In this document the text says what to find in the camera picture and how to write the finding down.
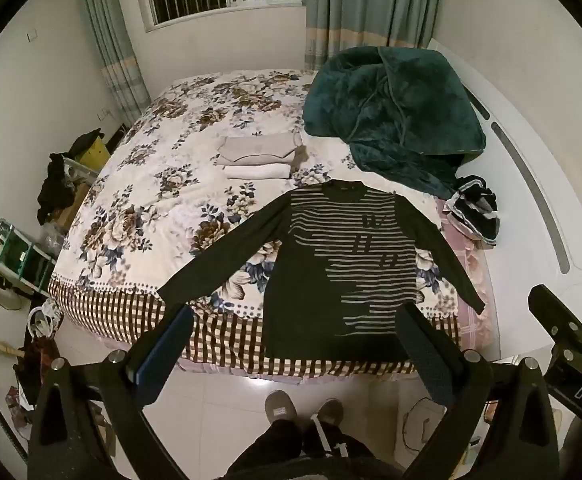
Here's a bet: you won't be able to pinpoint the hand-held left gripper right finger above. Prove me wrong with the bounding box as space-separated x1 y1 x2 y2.
395 304 559 480

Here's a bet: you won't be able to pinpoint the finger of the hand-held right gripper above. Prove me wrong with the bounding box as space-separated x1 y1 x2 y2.
528 284 582 350

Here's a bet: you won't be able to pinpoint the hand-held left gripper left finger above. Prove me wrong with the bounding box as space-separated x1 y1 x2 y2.
27 304 197 480

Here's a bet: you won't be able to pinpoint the dark striped sweater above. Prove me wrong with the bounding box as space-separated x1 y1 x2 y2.
157 180 487 363

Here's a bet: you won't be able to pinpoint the pink checked sheet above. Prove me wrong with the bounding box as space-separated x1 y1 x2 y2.
433 195 500 356

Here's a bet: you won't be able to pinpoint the white curved headboard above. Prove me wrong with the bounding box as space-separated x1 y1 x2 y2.
428 40 582 358

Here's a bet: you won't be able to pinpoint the person's right grey slipper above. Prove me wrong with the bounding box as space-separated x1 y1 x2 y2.
316 398 345 427

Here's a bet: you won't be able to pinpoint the person's grey slipper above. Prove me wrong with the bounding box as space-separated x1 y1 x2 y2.
265 390 298 424
316 398 345 427

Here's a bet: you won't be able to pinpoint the person's left grey slipper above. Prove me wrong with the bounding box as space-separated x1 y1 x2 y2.
265 390 298 424

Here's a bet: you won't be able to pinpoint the black white striped garment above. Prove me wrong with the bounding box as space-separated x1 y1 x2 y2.
444 175 502 247

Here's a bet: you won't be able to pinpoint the person's black pants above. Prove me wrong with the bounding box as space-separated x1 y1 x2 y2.
226 416 378 480

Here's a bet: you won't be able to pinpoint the floral bed blanket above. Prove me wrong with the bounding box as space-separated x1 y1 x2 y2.
48 69 472 378

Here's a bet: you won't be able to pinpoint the cluttered green side shelf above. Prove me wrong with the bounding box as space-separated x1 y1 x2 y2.
0 220 58 297

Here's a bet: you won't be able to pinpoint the black clothing heap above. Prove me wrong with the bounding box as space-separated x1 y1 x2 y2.
36 152 80 226

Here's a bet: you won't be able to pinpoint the yellow box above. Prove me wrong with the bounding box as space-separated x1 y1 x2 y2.
78 137 113 174

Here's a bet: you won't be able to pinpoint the folded beige garment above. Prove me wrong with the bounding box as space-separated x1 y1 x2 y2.
215 132 308 171

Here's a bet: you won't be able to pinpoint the teal plush blanket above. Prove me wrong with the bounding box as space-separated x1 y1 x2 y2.
302 46 488 200

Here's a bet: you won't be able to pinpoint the grey blue curtain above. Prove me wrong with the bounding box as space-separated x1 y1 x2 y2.
78 0 152 129
305 0 444 72

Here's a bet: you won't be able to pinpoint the thin floor cable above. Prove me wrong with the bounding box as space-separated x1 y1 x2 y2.
402 396 448 455

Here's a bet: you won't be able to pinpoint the white coiled cable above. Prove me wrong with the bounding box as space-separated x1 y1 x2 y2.
27 301 64 337

